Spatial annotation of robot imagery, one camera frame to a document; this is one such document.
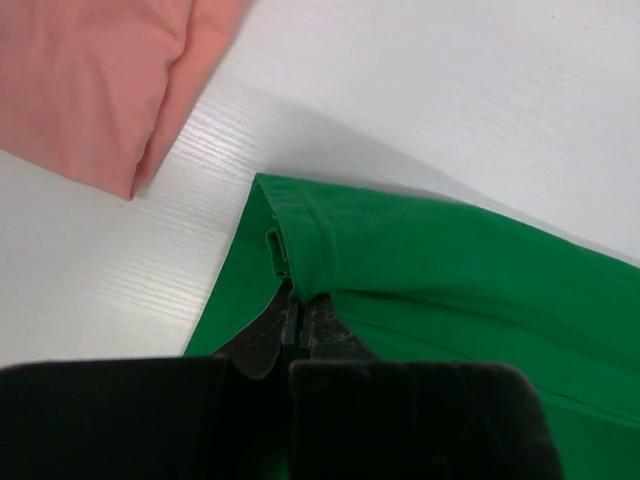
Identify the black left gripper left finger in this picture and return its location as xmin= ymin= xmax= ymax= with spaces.
xmin=219 ymin=280 xmax=299 ymax=380

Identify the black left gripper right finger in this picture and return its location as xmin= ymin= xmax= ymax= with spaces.
xmin=298 ymin=294 xmax=378 ymax=361

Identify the green t-shirt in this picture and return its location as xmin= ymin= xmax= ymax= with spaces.
xmin=186 ymin=174 xmax=639 ymax=479

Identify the folded pink t-shirt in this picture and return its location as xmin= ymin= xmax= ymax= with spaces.
xmin=1 ymin=0 xmax=249 ymax=200

